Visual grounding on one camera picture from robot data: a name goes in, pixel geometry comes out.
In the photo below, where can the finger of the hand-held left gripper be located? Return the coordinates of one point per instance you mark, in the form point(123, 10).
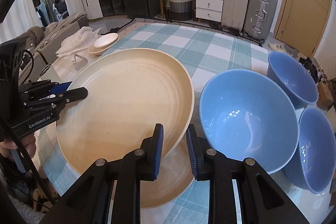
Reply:
point(61, 87)
point(76, 94)

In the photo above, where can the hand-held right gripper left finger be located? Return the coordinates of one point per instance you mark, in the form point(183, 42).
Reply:
point(158, 150)

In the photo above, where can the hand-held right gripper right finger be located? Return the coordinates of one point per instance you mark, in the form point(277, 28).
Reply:
point(193, 153)

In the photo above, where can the cream round plate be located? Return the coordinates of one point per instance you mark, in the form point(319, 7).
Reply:
point(170, 187)
point(126, 108)

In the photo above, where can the blue bowl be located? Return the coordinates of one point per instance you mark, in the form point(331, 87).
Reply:
point(291, 79)
point(249, 121)
point(315, 150)

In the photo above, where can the person's left forearm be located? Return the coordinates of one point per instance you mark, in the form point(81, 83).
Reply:
point(10, 182)

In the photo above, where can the person's left hand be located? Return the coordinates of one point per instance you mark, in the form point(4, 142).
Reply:
point(30, 145)

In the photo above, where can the white round container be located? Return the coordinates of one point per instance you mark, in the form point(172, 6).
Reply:
point(48, 72)

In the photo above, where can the metal phone stand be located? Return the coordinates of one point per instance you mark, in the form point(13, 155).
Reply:
point(80, 62)

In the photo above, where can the small cream bowl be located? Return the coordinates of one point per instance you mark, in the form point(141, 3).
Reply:
point(95, 50)

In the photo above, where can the white plastic bag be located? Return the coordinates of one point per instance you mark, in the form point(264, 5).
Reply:
point(76, 40)

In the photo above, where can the grey sofa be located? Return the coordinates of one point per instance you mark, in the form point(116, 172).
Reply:
point(60, 27)

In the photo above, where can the scattered shoes pile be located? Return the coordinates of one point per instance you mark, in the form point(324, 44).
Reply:
point(278, 48)

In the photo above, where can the woven laundry basket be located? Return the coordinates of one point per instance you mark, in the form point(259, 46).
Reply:
point(179, 6)

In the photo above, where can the small brown cardboard box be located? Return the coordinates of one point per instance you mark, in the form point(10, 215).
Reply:
point(325, 95)

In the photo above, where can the silver suitcase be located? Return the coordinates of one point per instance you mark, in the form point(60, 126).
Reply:
point(260, 14)

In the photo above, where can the beige suitcase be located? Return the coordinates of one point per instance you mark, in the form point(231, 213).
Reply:
point(235, 3)

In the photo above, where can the tan wooden door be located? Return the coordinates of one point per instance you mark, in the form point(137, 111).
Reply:
point(307, 3)

